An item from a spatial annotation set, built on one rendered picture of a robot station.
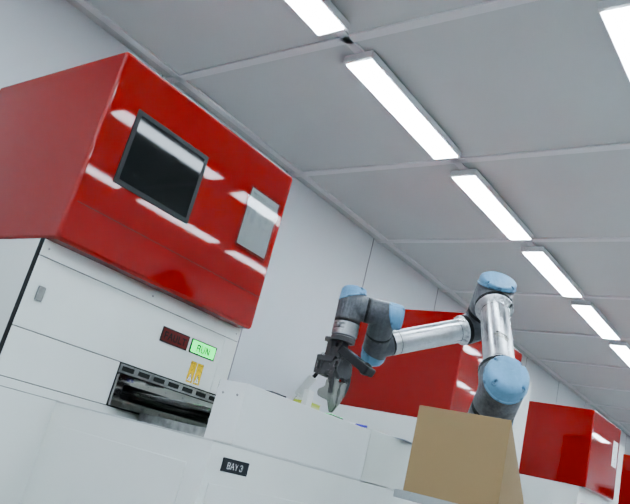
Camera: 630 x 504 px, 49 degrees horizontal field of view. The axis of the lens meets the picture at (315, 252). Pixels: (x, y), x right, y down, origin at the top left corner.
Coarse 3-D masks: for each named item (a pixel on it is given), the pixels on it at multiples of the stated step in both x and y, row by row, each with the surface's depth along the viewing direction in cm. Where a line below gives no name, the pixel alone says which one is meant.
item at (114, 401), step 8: (120, 376) 206; (128, 376) 208; (120, 384) 206; (128, 384) 208; (136, 384) 210; (144, 384) 213; (152, 384) 215; (112, 392) 204; (120, 392) 206; (152, 392) 215; (160, 392) 217; (168, 392) 220; (176, 392) 222; (112, 400) 204; (120, 400) 206; (184, 400) 225; (192, 400) 228; (200, 400) 230; (128, 408) 208; (136, 408) 210; (144, 408) 213; (160, 416) 217; (168, 416) 220; (176, 416) 222; (192, 424) 228; (200, 424) 230
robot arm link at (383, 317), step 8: (368, 304) 199; (376, 304) 199; (384, 304) 200; (392, 304) 200; (368, 312) 199; (376, 312) 199; (384, 312) 198; (392, 312) 198; (400, 312) 199; (368, 320) 200; (376, 320) 199; (384, 320) 199; (392, 320) 198; (400, 320) 198; (368, 328) 204; (376, 328) 201; (384, 328) 200; (392, 328) 200; (400, 328) 201; (376, 336) 202; (384, 336) 202
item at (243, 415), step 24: (240, 384) 162; (216, 408) 163; (240, 408) 159; (264, 408) 165; (288, 408) 171; (312, 408) 179; (216, 432) 160; (240, 432) 158; (264, 432) 165; (288, 432) 171; (312, 432) 179; (336, 432) 187; (360, 432) 196; (288, 456) 172; (312, 456) 179; (336, 456) 187; (360, 456) 196
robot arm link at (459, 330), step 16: (448, 320) 221; (464, 320) 219; (368, 336) 205; (400, 336) 209; (416, 336) 211; (432, 336) 213; (448, 336) 215; (464, 336) 218; (480, 336) 219; (368, 352) 207; (384, 352) 207; (400, 352) 210
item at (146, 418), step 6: (144, 414) 208; (138, 420) 209; (144, 420) 207; (150, 420) 206; (156, 420) 204; (162, 420) 203; (168, 420) 201; (162, 426) 202; (168, 426) 200; (174, 426) 199; (180, 426) 197; (186, 426) 196; (192, 426) 195; (198, 426) 193; (186, 432) 195; (192, 432) 194; (198, 432) 192; (204, 432) 191
